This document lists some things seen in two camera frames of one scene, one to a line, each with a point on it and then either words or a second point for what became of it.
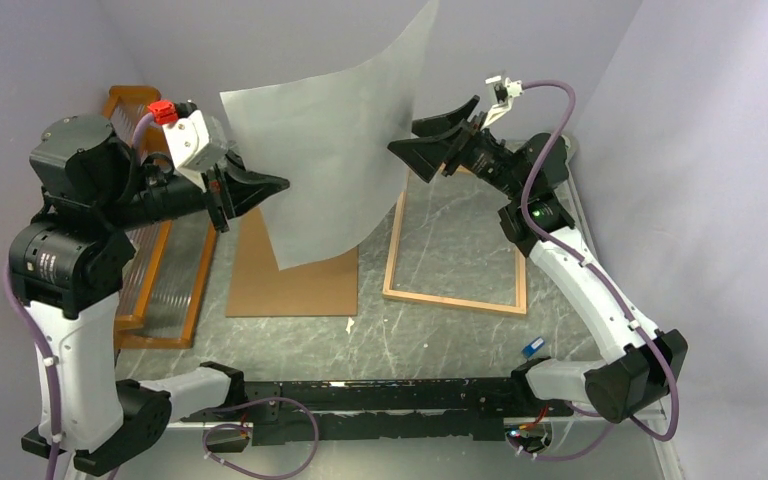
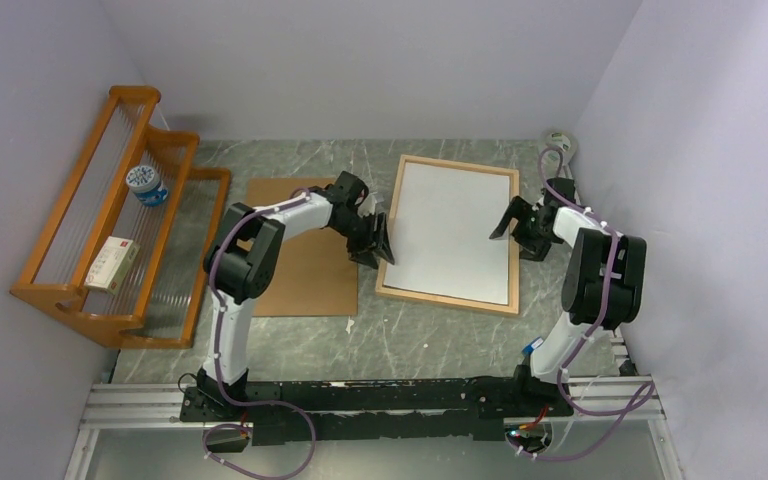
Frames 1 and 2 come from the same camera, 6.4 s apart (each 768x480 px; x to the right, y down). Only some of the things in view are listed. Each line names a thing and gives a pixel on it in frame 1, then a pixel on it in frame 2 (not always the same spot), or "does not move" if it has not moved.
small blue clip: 528,350 does not move
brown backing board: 326,287 does not move
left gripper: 246,189 → 361,252
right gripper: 433,150 → 519,210
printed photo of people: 328,135 → 440,225
